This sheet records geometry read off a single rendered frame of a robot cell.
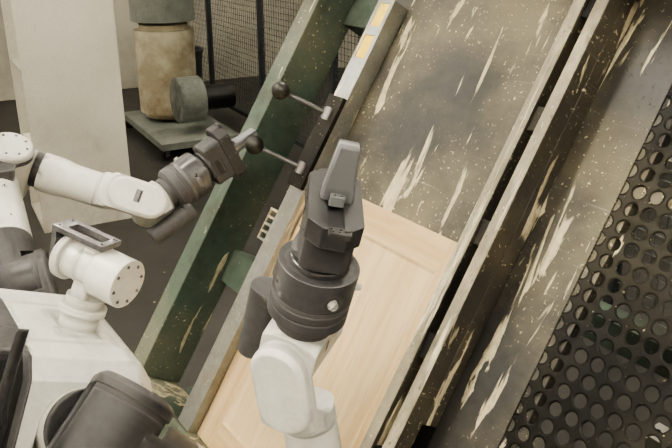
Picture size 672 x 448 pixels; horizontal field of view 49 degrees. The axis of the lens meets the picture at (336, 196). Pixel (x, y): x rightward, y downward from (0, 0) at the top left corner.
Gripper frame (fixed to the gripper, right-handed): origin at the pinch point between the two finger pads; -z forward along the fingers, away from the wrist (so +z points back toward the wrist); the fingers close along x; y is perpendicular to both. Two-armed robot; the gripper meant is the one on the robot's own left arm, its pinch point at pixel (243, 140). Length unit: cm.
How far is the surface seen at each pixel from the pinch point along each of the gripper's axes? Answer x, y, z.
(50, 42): 42, -335, -35
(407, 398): 19, 60, 17
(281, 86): -7.8, 6.2, -9.9
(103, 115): 96, -333, -39
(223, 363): 31.6, 12.3, 29.3
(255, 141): -1.3, 6.1, 0.0
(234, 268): 29.2, -8.2, 13.0
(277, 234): 16.0, 10.8, 6.4
